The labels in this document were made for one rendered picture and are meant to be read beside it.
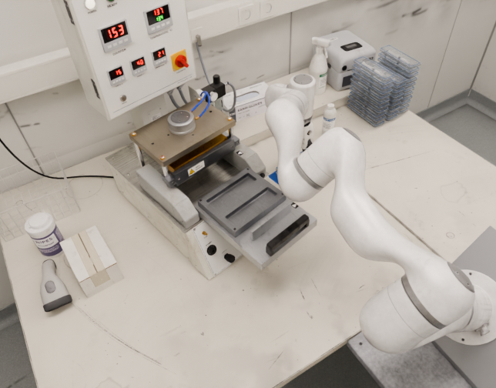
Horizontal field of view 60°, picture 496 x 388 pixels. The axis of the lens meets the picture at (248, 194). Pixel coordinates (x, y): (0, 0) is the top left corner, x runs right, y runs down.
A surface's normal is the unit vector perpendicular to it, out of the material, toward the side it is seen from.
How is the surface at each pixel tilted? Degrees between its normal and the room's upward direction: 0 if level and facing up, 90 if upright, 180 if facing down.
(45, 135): 90
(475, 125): 0
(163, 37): 90
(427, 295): 47
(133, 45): 90
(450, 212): 0
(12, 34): 90
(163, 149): 0
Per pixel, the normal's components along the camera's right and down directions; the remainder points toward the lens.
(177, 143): -0.04, -0.69
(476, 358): -0.66, -0.20
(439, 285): -0.40, -0.22
